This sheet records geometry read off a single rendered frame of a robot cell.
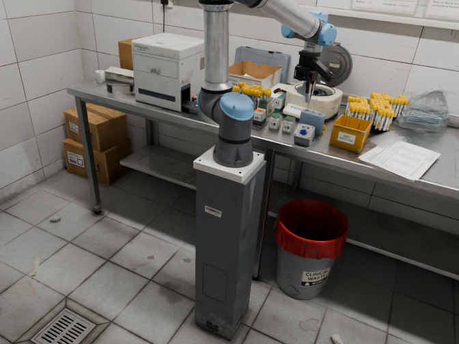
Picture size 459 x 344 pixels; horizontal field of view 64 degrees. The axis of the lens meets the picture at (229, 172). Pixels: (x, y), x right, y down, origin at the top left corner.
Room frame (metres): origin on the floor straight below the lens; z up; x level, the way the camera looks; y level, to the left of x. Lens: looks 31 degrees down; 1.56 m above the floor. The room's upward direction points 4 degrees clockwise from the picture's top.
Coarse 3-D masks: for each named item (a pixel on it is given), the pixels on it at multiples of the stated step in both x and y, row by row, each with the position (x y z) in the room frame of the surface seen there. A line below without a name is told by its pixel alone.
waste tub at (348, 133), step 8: (336, 120) 1.46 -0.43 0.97; (344, 120) 1.52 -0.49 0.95; (352, 120) 1.50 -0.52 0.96; (360, 120) 1.49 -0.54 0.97; (336, 128) 1.41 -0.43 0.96; (344, 128) 1.39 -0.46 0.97; (352, 128) 1.38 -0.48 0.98; (360, 128) 1.48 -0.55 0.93; (368, 128) 1.41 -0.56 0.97; (336, 136) 1.40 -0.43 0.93; (344, 136) 1.39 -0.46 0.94; (352, 136) 1.37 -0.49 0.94; (360, 136) 1.36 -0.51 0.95; (336, 144) 1.40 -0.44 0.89; (344, 144) 1.38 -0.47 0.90; (352, 144) 1.37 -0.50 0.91; (360, 144) 1.36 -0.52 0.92
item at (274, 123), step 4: (272, 116) 1.54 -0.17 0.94; (276, 116) 1.54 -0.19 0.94; (280, 116) 1.55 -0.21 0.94; (272, 120) 1.53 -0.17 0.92; (276, 120) 1.53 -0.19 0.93; (280, 120) 1.55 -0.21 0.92; (272, 124) 1.53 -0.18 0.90; (276, 124) 1.53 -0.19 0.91; (280, 124) 1.56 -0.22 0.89; (268, 128) 1.54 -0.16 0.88; (272, 128) 1.53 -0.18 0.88; (276, 128) 1.52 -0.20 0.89
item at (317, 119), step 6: (306, 114) 1.52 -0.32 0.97; (312, 114) 1.51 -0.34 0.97; (318, 114) 1.51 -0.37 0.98; (324, 114) 1.52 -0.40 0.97; (300, 120) 1.53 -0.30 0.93; (306, 120) 1.52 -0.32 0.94; (312, 120) 1.51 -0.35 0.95; (318, 120) 1.49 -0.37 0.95; (318, 126) 1.49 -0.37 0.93; (318, 132) 1.49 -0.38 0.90
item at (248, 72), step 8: (240, 64) 2.14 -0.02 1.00; (248, 64) 2.15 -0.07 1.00; (264, 64) 2.11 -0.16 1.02; (232, 72) 2.04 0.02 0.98; (240, 72) 2.14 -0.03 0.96; (248, 72) 2.15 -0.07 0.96; (256, 72) 2.13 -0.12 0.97; (264, 72) 2.10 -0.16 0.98; (272, 72) 2.08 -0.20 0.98; (280, 72) 2.05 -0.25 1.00; (232, 80) 1.88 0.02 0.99; (240, 80) 1.86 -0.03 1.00; (248, 80) 1.84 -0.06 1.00; (256, 80) 1.82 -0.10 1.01; (264, 80) 1.84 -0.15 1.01; (272, 80) 1.94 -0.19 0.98
